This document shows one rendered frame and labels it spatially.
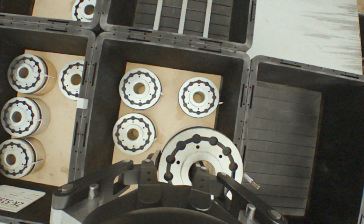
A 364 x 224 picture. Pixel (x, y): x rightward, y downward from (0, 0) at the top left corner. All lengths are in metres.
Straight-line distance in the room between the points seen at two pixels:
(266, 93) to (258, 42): 0.27
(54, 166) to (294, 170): 0.68
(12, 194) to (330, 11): 1.24
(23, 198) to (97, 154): 0.22
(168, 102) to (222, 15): 0.29
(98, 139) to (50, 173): 0.23
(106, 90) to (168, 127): 0.17
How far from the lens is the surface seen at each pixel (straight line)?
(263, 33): 0.65
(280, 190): 0.49
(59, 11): 0.55
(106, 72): 0.30
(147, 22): 0.42
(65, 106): 0.45
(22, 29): 0.42
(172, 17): 0.42
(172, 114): 0.32
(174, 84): 0.33
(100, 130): 0.31
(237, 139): 0.25
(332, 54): 0.83
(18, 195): 0.51
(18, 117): 0.52
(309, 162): 0.52
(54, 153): 0.48
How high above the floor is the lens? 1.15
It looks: 89 degrees down
